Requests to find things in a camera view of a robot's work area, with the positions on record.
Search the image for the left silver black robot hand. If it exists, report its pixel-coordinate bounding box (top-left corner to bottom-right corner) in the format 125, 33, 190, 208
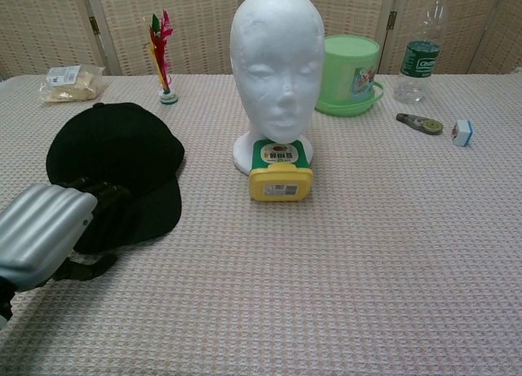
0, 179, 132, 292

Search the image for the black baseball cap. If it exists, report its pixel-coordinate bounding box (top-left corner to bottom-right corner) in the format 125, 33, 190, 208
45, 101, 185, 255

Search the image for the white foam mannequin head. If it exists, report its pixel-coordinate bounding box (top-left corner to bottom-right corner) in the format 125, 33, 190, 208
229, 0, 326, 176

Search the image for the clear snack bag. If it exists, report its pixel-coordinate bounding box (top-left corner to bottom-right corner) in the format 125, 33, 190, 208
40, 64, 108, 104

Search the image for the colourful feather shuttlecock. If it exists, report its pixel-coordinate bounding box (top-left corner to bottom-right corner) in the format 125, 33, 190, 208
145, 9, 179, 105

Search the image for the green yellow lidded container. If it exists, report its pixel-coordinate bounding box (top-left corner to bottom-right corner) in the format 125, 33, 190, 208
248, 138, 315, 202

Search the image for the beige folding screen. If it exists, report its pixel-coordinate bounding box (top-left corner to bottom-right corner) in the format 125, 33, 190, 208
0, 0, 522, 79

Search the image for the pink woven tablecloth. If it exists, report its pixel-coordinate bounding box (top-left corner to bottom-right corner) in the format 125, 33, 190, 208
0, 72, 522, 376

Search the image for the green plastic bucket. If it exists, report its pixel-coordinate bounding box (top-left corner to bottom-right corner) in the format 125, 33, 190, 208
313, 33, 387, 118

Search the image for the grey correction tape dispenser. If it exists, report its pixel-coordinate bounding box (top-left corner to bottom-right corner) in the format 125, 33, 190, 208
396, 112, 445, 137

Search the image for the clear plastic water bottle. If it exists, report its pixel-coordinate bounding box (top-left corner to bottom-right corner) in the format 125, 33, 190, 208
393, 0, 453, 105

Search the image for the white blue eraser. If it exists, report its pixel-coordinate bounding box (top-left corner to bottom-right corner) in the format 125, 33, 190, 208
450, 119, 475, 148

